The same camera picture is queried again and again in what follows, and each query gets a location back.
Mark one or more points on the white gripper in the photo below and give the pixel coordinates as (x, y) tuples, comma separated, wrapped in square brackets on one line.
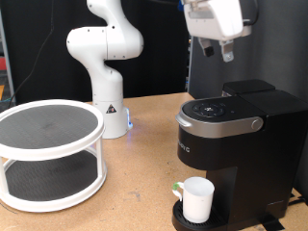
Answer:
[(215, 19)]

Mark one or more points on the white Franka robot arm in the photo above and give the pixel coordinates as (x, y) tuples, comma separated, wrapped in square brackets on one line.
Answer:
[(106, 80)]

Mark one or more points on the black Keurig coffee machine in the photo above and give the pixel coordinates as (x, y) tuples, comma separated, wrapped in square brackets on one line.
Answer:
[(256, 173)]

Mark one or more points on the black drip tray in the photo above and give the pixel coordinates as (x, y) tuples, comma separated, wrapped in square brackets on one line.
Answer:
[(218, 221)]

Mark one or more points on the white two-tier turntable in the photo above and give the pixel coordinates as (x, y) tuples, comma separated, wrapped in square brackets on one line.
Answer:
[(48, 179)]

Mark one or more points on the grey metal frame post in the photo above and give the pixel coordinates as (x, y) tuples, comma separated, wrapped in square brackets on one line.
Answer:
[(8, 64)]

